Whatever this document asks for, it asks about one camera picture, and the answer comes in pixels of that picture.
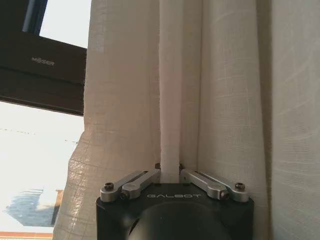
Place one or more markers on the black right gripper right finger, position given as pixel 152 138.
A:
pixel 212 184

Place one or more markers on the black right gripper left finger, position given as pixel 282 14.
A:
pixel 136 182

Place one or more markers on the dark brown window frame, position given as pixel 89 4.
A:
pixel 42 72

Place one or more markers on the cream linen curtain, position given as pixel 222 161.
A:
pixel 225 100

